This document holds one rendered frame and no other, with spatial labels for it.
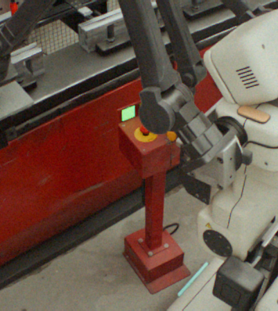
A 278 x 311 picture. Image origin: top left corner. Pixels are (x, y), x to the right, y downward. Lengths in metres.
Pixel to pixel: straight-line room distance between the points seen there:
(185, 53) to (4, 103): 0.53
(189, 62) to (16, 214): 0.89
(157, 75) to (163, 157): 0.69
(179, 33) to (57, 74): 0.50
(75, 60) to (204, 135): 0.90
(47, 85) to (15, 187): 0.39
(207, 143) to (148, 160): 0.63
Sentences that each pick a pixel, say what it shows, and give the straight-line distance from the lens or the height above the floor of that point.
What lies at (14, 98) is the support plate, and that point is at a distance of 1.57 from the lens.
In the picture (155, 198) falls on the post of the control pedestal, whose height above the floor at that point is 0.46.
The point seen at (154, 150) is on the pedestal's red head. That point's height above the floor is 0.77.
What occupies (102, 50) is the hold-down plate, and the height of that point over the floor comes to 0.90.
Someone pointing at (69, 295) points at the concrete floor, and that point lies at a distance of 2.28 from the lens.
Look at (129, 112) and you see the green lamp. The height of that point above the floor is 0.81.
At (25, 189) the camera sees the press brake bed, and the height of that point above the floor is 0.52.
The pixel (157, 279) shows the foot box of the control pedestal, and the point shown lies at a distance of 2.29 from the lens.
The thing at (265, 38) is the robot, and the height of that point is 1.38.
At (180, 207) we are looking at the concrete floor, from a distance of 2.53.
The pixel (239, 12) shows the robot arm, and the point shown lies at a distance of 1.42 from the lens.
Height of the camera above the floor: 1.98
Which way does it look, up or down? 47 degrees down
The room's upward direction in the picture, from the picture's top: straight up
